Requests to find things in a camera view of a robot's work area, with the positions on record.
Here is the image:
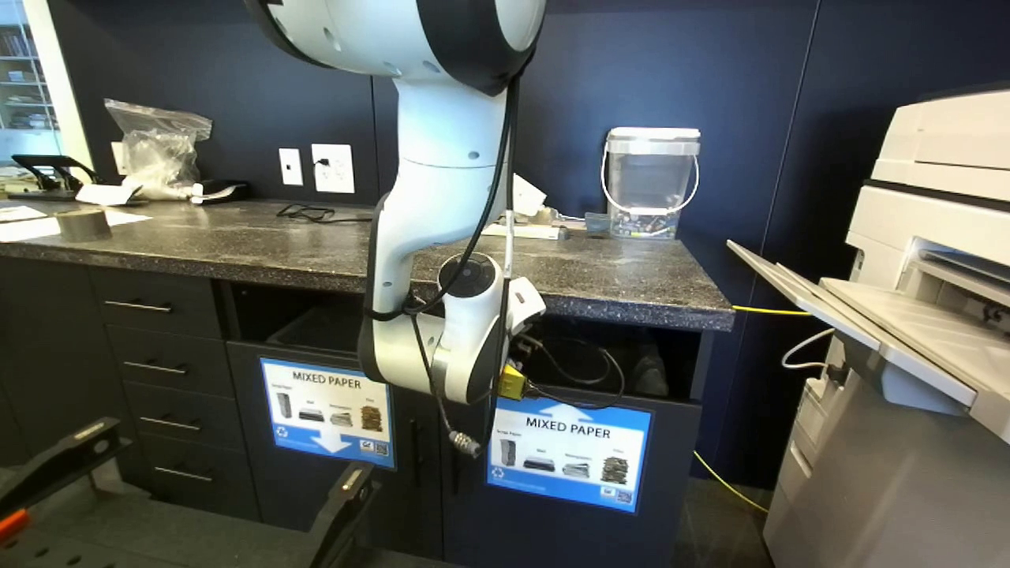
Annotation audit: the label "white switch plate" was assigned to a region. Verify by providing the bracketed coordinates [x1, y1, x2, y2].
[276, 146, 307, 194]

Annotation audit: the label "white outlet plate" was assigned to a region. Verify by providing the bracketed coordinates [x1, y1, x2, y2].
[309, 139, 360, 199]

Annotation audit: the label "blue mixed paper sign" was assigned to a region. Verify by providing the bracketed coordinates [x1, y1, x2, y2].
[256, 354, 401, 473]
[483, 390, 658, 518]

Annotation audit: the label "black metal bar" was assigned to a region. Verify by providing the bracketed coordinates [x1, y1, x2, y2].
[300, 461, 385, 568]

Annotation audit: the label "yellow floor cable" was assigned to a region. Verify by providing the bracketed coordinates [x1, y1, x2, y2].
[691, 304, 815, 518]

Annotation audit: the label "translucent plastic container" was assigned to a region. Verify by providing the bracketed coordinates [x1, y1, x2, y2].
[595, 122, 706, 244]

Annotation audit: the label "clear plastic bag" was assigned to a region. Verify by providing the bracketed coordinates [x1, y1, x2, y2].
[101, 94, 215, 202]

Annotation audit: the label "black counter cabinet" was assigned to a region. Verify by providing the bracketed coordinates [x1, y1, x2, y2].
[0, 250, 737, 568]

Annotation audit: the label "black recycling bin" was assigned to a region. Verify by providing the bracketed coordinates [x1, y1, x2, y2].
[262, 296, 373, 357]
[506, 311, 676, 404]

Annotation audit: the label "white printer cable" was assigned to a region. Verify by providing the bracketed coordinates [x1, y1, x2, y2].
[781, 326, 838, 376]

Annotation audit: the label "loose white paper sheets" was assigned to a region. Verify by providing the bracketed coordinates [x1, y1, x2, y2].
[74, 173, 153, 226]

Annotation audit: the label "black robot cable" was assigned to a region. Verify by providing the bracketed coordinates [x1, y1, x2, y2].
[403, 60, 632, 464]

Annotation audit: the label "black power cable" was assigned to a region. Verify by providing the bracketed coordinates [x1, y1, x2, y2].
[276, 199, 379, 226]

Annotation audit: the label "black bar with orange tip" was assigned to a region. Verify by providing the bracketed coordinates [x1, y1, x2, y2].
[0, 412, 125, 549]

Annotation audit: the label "black drawer with handle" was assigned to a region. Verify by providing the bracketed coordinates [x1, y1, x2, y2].
[117, 384, 250, 455]
[89, 268, 227, 340]
[125, 438, 262, 521]
[101, 331, 238, 399]

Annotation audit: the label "white office printer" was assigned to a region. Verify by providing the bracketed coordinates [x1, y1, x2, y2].
[724, 87, 1010, 568]

